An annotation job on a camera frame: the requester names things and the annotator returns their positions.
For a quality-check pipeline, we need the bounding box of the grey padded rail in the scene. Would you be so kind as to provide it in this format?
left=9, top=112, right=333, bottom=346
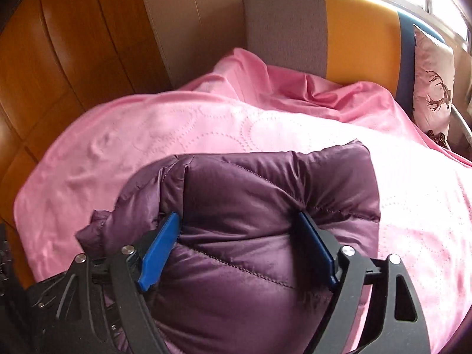
left=452, top=105, right=472, bottom=144

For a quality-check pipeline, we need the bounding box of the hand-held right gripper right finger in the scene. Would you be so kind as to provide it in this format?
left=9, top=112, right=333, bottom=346
left=298, top=211, right=431, bottom=354

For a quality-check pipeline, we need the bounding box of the wooden wardrobe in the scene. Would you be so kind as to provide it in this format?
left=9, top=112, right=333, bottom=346
left=0, top=0, right=174, bottom=288

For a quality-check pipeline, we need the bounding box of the pink quilted bedspread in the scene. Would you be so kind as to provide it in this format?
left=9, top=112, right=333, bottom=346
left=14, top=47, right=472, bottom=354

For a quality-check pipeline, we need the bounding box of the pink deer print pillow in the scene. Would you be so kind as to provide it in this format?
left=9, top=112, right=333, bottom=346
left=412, top=26, right=455, bottom=144

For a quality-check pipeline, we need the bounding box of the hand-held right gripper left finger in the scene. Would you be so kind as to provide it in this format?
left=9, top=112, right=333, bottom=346
left=42, top=212, right=182, bottom=354

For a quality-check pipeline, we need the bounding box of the leopard print cloth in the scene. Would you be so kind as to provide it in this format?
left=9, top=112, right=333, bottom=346
left=424, top=129, right=451, bottom=150

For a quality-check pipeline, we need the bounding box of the grey yellow blue headboard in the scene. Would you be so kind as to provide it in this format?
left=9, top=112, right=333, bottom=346
left=242, top=0, right=448, bottom=119

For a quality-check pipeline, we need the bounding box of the purple quilted down jacket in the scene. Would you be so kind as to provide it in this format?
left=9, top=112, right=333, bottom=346
left=76, top=139, right=381, bottom=354

